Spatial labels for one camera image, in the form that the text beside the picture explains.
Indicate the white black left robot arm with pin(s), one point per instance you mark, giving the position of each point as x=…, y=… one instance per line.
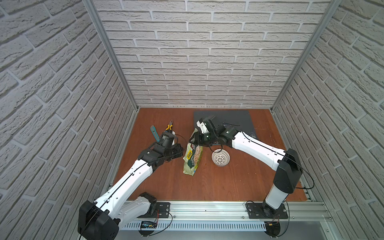
x=102, y=218

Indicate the teal utility knife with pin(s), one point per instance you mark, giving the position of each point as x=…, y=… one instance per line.
x=155, y=133

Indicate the aluminium front rail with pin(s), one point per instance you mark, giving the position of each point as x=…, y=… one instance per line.
x=237, y=211

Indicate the yellow black pliers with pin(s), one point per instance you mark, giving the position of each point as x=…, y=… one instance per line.
x=169, y=127

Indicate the left small circuit board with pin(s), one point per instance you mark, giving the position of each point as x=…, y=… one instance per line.
x=148, y=225

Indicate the aluminium right corner post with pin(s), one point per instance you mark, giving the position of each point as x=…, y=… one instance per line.
x=323, y=23

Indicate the green oats bag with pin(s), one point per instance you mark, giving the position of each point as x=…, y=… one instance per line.
x=192, y=156

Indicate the aluminium left corner post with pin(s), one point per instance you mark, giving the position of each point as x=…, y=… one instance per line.
x=99, y=26

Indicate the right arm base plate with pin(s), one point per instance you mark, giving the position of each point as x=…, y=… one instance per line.
x=262, y=211

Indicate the aluminium corner post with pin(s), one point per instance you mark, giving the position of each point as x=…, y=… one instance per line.
x=323, y=23
x=99, y=26

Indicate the white slotted cable duct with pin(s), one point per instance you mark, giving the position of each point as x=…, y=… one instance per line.
x=224, y=226

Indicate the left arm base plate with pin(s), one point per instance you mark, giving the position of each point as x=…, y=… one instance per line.
x=159, y=210

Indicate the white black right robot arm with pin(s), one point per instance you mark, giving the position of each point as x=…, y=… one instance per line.
x=286, y=164

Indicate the dark grey network switch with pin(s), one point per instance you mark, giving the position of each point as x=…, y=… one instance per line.
x=239, y=119

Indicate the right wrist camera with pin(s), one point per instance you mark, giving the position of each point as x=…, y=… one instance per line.
x=208, y=124

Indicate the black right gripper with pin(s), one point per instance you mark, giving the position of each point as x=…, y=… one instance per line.
x=199, y=137

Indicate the right black round connector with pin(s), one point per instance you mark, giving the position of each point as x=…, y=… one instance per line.
x=273, y=229

